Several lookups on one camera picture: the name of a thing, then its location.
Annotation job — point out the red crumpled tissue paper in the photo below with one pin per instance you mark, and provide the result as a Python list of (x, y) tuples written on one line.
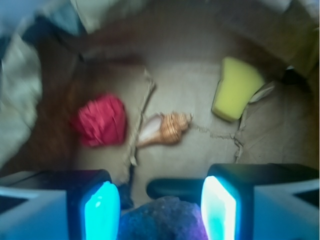
[(101, 122)]

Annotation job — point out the yellow sponge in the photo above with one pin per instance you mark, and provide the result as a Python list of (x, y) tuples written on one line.
[(239, 81)]

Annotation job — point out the orange spiral seashell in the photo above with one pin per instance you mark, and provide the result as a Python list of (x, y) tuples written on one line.
[(163, 129)]

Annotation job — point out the brown rough rock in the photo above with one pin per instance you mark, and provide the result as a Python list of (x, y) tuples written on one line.
[(167, 218)]

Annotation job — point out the dark green oblong capsule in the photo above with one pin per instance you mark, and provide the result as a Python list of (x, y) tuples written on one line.
[(186, 189)]

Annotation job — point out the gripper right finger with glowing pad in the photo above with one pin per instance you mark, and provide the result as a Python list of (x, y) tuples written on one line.
[(274, 201)]

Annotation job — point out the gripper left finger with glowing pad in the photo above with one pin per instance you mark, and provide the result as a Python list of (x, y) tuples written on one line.
[(59, 205)]

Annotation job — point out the brown paper bag tray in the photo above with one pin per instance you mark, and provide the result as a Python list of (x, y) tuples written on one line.
[(168, 58)]

